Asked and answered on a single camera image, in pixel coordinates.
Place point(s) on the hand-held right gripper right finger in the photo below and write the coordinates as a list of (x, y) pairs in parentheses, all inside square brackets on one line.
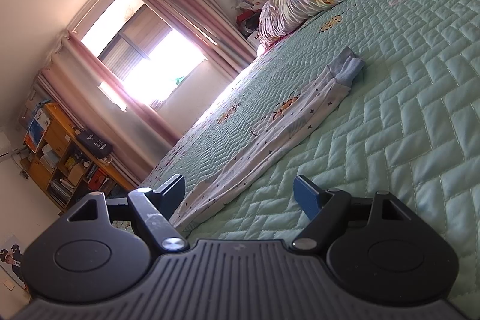
[(305, 198)]

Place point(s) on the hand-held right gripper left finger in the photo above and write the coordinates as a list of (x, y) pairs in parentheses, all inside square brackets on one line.
[(174, 192)]

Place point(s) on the white printed pants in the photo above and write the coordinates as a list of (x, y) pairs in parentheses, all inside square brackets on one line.
[(285, 121)]

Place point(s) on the red cardboard box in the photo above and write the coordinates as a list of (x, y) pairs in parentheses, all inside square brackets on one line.
[(99, 178)]

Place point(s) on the navy tote bag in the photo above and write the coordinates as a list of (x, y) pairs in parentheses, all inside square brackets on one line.
[(93, 143)]

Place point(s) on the brown cardboard box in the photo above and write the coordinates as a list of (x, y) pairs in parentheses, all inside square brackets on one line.
[(78, 170)]

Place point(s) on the row of books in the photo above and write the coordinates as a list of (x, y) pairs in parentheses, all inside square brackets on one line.
[(62, 191)]

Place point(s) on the wooden bookshelf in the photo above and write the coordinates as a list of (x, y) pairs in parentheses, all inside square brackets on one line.
[(56, 132)]

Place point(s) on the green bee quilted bedspread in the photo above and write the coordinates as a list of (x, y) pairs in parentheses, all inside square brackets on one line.
[(412, 117)]

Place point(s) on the window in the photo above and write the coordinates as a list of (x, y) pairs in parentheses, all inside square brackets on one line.
[(150, 54)]

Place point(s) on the child pilot poster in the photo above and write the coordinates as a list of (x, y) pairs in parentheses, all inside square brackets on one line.
[(11, 260)]

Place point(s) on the dark bag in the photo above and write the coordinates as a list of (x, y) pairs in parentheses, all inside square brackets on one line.
[(250, 25)]

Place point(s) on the white wall switch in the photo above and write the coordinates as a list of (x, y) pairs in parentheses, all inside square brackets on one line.
[(8, 285)]

